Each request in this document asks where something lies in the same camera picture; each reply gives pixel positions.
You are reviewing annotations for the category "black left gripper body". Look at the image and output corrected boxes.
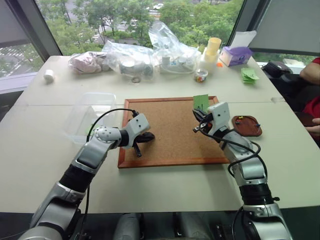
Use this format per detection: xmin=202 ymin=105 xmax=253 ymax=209
xmin=129 ymin=133 xmax=149 ymax=149

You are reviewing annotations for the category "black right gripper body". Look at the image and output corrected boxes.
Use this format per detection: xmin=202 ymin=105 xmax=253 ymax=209
xmin=201 ymin=113 xmax=214 ymax=131

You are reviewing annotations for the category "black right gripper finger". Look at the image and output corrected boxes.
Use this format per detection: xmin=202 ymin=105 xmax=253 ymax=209
xmin=192 ymin=122 xmax=209 ymax=133
xmin=191 ymin=109 xmax=207 ymax=121

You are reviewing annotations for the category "green sticky note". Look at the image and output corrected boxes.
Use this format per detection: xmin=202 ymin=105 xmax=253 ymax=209
xmin=192 ymin=93 xmax=210 ymax=112

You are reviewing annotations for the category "brown leather tray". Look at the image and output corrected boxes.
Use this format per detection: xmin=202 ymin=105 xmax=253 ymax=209
xmin=230 ymin=114 xmax=264 ymax=138

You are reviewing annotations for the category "clear plastic box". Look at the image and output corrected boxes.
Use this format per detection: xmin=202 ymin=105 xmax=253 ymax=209
xmin=62 ymin=92 xmax=118 ymax=145

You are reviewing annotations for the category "purple tissue box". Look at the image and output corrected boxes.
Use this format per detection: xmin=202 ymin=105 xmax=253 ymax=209
xmin=219 ymin=45 xmax=254 ymax=67

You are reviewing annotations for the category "bare person hand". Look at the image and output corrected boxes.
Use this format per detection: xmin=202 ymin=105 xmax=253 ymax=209
xmin=305 ymin=117 xmax=320 ymax=137

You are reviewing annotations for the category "small clear pushpin tub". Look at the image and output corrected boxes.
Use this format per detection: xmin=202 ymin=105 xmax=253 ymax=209
xmin=193 ymin=68 xmax=209 ymax=83

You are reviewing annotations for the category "white plastic container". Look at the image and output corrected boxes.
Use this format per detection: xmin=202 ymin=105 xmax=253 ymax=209
xmin=200 ymin=47 xmax=219 ymax=74

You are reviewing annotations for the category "stack of green sticky notes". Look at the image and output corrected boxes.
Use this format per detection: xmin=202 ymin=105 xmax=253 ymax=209
xmin=240 ymin=67 xmax=261 ymax=85

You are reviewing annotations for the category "large clear plastic bag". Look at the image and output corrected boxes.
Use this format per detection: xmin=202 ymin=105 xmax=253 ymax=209
xmin=148 ymin=21 xmax=202 ymax=75

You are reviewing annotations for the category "pale yellow plastic cup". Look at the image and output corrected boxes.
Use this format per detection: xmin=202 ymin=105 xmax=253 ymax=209
xmin=205 ymin=37 xmax=221 ymax=57

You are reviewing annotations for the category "dark rounded grey shape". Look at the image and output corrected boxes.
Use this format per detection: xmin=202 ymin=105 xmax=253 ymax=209
xmin=116 ymin=212 xmax=141 ymax=240

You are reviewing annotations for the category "plastic bag with metal cans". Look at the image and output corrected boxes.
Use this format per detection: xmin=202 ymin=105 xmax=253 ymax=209
xmin=101 ymin=40 xmax=156 ymax=81

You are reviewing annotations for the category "black bag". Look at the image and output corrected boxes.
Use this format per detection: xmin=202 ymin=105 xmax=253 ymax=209
xmin=261 ymin=60 xmax=294 ymax=79

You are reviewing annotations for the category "white tissue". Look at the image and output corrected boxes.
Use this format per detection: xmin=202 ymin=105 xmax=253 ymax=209
xmin=229 ymin=30 xmax=258 ymax=49

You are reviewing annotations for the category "black chair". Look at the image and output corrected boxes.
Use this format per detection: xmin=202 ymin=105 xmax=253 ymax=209
xmin=279 ymin=73 xmax=320 ymax=113

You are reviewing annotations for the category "plastic bag with pink items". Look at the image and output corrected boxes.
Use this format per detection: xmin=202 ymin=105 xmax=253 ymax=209
xmin=67 ymin=51 xmax=109 ymax=75

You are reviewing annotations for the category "person in red shirt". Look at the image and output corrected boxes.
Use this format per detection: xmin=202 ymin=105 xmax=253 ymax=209
xmin=299 ymin=56 xmax=320 ymax=149

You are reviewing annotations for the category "white tape roll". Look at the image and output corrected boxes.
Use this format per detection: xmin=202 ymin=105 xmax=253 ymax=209
xmin=43 ymin=68 xmax=56 ymax=82

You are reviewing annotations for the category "grey window blind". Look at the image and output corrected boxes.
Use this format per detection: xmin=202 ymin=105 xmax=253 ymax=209
xmin=248 ymin=0 xmax=320 ymax=57

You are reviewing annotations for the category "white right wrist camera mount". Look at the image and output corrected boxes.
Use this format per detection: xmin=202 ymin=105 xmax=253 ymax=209
xmin=206 ymin=101 xmax=231 ymax=137

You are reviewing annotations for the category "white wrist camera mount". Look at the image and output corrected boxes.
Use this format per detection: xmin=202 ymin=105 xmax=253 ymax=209
xmin=206 ymin=101 xmax=231 ymax=137
xmin=121 ymin=113 xmax=152 ymax=150

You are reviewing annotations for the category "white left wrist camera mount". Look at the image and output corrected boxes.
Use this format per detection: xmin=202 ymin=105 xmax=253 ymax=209
xmin=121 ymin=113 xmax=152 ymax=150

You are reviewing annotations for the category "cork board with wooden frame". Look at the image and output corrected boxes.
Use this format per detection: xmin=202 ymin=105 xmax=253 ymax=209
xmin=117 ymin=96 xmax=232 ymax=169

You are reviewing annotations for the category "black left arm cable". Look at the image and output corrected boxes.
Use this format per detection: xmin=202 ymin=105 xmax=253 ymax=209
xmin=83 ymin=107 xmax=140 ymax=226

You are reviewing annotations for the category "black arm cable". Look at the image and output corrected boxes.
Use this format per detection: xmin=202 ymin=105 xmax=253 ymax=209
xmin=83 ymin=107 xmax=140 ymax=226
xmin=201 ymin=129 xmax=268 ymax=180

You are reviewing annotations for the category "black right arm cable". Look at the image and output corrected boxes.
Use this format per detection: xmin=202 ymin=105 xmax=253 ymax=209
xmin=201 ymin=129 xmax=268 ymax=180

